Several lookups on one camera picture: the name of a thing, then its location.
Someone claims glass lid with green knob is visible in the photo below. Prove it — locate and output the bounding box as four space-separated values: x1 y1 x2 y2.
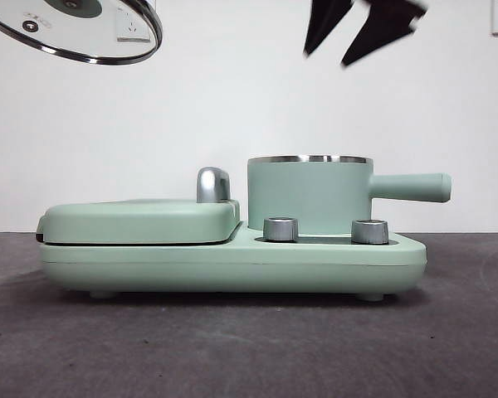
0 0 164 66

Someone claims silver control knob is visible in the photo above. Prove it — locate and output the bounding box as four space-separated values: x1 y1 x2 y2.
351 218 390 245
263 216 300 242

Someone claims mint green breakfast maker base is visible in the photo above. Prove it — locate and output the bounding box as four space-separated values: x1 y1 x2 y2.
39 221 427 300

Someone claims mint green griddle cover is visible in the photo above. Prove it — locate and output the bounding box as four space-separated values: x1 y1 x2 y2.
37 197 242 245

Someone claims mint green pot with handle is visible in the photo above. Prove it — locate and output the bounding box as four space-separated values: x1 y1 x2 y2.
247 153 452 235

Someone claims chrome griddle cover handle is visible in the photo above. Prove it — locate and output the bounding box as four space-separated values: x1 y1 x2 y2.
196 166 233 204

